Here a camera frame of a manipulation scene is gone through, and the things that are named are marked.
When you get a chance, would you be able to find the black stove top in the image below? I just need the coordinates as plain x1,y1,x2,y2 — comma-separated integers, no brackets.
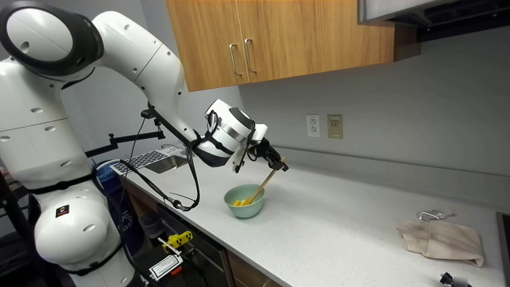
495,212,510,287

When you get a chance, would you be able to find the white wall power outlet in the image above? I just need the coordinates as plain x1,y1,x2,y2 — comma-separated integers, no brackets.
305,113,321,141

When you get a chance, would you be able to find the wooden wall cabinet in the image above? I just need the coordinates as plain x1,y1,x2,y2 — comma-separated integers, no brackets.
165,0,420,93

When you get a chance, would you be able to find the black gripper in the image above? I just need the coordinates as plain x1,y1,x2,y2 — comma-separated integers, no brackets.
248,137,289,174

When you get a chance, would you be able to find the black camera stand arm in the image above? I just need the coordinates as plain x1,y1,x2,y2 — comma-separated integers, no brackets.
84,129,167,160

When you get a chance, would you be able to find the clear plastic bag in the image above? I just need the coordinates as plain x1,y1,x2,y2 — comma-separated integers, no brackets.
415,209,457,223

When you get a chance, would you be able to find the metal cabinet door handle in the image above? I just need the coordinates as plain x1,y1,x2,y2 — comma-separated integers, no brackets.
227,43,243,78
242,37,259,77

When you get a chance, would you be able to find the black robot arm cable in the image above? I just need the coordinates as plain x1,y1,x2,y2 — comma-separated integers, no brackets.
117,105,202,214

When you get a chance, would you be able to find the black stand frame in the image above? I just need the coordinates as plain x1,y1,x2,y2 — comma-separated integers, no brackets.
0,169,38,287

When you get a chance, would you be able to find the blue bin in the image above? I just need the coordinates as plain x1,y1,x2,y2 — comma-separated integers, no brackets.
92,158,141,262

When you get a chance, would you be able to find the wooden base cabinet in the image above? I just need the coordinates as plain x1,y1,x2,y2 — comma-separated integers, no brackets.
124,180,283,287

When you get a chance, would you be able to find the dark range hood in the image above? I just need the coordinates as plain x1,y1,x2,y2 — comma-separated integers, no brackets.
356,0,510,45

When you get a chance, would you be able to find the beige folded cloth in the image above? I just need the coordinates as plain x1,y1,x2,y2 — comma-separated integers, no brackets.
396,220,485,268

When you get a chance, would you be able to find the wooden ladle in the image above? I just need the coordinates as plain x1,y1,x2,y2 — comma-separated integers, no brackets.
243,161,285,207

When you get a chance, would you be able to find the small black object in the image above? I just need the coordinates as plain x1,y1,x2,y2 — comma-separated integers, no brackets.
438,271,473,287

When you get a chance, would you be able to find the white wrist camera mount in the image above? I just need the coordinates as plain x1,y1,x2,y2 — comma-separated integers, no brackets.
251,123,269,144

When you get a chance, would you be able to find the light green bowl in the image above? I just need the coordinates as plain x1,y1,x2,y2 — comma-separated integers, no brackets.
223,184,267,220

